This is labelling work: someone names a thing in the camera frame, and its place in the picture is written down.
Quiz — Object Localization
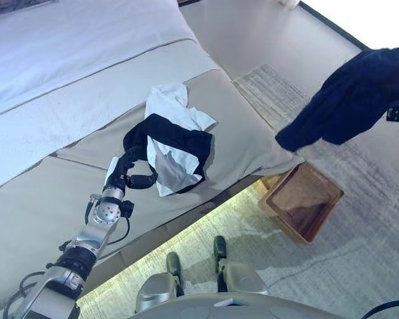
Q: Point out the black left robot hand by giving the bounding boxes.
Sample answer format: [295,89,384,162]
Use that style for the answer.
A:
[102,148,159,197]

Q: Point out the black garment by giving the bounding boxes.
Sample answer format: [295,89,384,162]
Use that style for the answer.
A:
[122,113,215,195]

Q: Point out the white garment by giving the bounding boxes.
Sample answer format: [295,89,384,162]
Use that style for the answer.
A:
[144,82,217,197]

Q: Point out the dark blue garment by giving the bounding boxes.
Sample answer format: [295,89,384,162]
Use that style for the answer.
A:
[275,46,399,154]

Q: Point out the large bed with grey bedding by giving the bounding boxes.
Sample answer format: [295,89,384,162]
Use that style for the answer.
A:
[0,68,305,316]

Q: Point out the brown woven basket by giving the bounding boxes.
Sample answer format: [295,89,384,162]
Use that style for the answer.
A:
[257,161,345,245]

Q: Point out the silver left robot leg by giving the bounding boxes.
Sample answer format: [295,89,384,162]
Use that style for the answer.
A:
[134,251,184,314]

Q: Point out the silver robot leg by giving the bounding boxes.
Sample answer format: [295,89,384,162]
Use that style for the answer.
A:
[213,235,270,297]
[134,251,184,314]

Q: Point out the white duvet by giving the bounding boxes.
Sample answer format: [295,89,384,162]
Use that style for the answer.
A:
[0,0,220,193]

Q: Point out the silver right robot leg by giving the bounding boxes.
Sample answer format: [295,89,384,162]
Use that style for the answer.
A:
[213,235,270,297]

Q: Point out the grey robot torso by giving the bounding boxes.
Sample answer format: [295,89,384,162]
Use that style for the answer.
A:
[126,292,348,319]

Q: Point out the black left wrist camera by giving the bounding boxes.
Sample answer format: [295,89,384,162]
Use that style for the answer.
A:
[120,200,135,219]

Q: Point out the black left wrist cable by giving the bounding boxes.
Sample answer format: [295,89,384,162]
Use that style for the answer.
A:
[104,215,132,246]

